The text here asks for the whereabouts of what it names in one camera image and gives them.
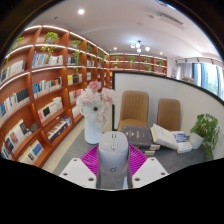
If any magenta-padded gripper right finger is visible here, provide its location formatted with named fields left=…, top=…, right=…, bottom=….
left=126, top=143, right=169, bottom=189

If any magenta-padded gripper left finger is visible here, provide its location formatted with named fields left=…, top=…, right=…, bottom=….
left=59, top=143, right=101, bottom=190

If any light grey computer mouse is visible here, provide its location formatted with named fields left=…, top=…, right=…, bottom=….
left=97, top=130, right=130, bottom=182

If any thick dark hardcover book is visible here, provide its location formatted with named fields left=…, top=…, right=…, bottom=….
left=121, top=125, right=154, bottom=148
left=139, top=143, right=161, bottom=157

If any thick white book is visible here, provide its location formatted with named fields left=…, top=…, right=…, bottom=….
left=149, top=123, right=180, bottom=151

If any white ceramic pitcher vase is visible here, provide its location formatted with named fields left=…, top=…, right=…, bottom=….
left=83, top=114, right=104, bottom=145

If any white book with blue cover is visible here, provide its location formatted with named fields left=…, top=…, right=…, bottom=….
left=171, top=130, right=194, bottom=154

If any brown upholstered chair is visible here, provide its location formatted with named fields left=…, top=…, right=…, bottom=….
left=117, top=90, right=150, bottom=132
left=156, top=97, right=182, bottom=132

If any pink and white flower bouquet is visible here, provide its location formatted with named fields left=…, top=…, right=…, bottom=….
left=75, top=79, right=118, bottom=126

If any green plant in white pot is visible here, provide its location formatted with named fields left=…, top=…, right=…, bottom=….
left=189, top=113, right=221, bottom=159

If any orange wooden bookshelf unit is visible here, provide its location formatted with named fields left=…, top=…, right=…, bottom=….
left=0, top=23, right=168, bottom=168

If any window with grey curtains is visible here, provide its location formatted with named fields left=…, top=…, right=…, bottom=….
left=174, top=58, right=224, bottom=101

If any cluster of ceiling lights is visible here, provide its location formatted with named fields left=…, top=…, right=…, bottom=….
left=129, top=40, right=152, bottom=54

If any ceiling air conditioner vent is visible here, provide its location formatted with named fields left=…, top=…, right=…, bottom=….
left=156, top=11, right=185, bottom=26

